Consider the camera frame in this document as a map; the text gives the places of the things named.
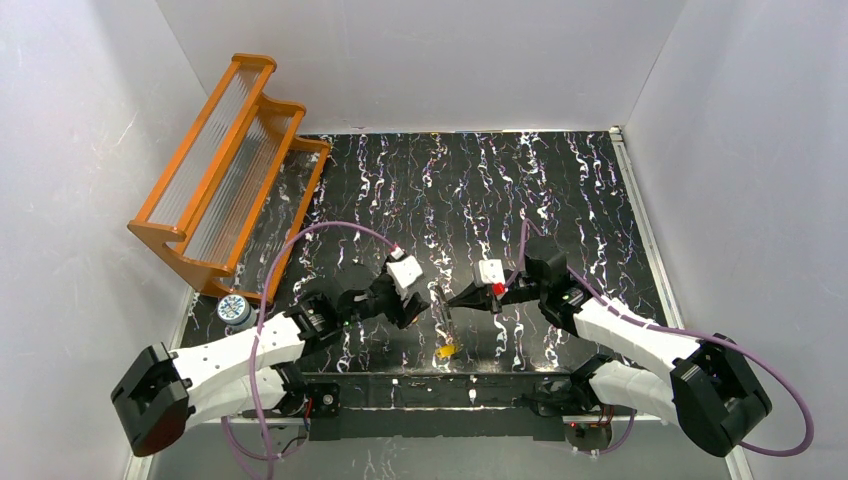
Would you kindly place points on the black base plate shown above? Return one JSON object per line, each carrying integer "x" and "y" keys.
{"x": 353, "y": 406}

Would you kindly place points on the white keyring holder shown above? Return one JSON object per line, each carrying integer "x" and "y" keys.
{"x": 445, "y": 318}

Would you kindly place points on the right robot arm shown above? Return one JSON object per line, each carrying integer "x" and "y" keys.
{"x": 703, "y": 386}

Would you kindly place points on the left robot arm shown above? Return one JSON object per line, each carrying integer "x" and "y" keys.
{"x": 164, "y": 393}

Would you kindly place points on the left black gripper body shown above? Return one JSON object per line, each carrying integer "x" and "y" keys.
{"x": 403, "y": 303}

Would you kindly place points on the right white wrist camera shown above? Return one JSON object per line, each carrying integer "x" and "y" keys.
{"x": 490, "y": 273}

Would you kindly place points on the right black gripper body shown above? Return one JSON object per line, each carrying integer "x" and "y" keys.
{"x": 491, "y": 297}

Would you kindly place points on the yellow tagged key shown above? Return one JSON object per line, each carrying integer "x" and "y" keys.
{"x": 447, "y": 351}

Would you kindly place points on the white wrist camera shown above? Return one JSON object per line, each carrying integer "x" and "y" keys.
{"x": 490, "y": 273}
{"x": 403, "y": 268}

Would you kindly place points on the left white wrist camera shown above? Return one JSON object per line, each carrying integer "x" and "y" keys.
{"x": 403, "y": 268}

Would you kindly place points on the orange wooden rack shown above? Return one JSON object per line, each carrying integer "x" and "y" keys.
{"x": 200, "y": 215}

